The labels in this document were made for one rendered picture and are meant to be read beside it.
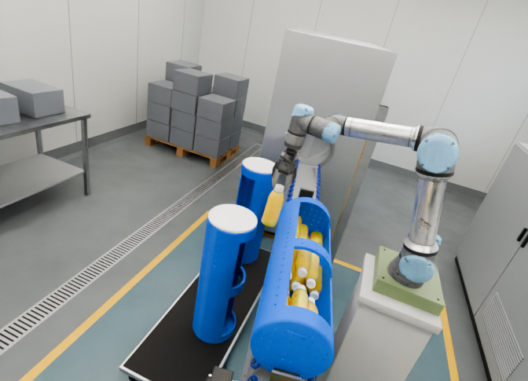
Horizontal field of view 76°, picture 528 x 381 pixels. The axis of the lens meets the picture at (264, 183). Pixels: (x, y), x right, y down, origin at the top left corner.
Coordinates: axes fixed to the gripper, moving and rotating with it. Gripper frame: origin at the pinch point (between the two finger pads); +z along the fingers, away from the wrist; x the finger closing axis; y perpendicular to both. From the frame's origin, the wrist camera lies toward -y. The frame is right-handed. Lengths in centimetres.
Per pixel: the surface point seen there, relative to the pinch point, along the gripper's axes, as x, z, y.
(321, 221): -28, 33, 39
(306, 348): -25, 29, -48
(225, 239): 19, 48, 16
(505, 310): -186, 88, 90
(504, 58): -249, -77, 447
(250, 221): 10, 42, 30
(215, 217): 29, 43, 25
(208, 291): 22, 88, 16
